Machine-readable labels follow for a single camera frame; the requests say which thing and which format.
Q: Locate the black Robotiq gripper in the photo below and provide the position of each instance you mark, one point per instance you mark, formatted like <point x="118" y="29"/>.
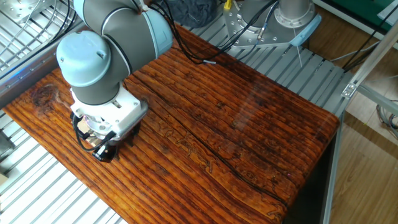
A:
<point x="119" y="141"/>

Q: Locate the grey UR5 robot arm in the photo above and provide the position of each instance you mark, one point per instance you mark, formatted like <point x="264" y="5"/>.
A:
<point x="93" y="62"/>

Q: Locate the wooden Jenga tower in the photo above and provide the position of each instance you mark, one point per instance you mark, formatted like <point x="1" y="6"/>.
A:
<point x="85" y="133"/>

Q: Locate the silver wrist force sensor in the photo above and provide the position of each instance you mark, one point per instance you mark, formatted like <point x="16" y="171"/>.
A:
<point x="99" y="124"/>

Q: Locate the wood grain table cover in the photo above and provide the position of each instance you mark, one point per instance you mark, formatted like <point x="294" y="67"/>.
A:
<point x="217" y="140"/>

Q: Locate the dark grey cloth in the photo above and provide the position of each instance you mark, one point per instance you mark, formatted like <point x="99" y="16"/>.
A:
<point x="196" y="12"/>

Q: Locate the perforated silver plate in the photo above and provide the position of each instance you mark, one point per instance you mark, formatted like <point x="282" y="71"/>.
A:
<point x="18" y="7"/>

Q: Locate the yellow plastic piece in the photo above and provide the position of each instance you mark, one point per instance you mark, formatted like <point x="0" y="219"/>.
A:
<point x="228" y="4"/>

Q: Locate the aluminium table leg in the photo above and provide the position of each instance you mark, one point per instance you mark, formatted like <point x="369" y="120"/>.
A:
<point x="332" y="174"/>

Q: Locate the aluminium cross beam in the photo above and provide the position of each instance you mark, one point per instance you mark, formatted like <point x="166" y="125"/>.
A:
<point x="379" y="99"/>

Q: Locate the green panel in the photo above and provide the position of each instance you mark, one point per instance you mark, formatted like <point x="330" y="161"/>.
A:
<point x="357" y="7"/>

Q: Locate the white printed wrist mount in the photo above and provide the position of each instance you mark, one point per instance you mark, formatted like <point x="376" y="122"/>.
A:
<point x="124" y="112"/>

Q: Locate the grey aluminium rail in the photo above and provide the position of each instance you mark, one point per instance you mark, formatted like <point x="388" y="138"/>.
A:
<point x="25" y="81"/>

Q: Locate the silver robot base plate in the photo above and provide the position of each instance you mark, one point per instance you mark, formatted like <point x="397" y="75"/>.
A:
<point x="248" y="34"/>

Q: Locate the aluminium frame post with bracket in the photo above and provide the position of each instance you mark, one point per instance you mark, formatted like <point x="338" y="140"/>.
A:
<point x="373" y="56"/>

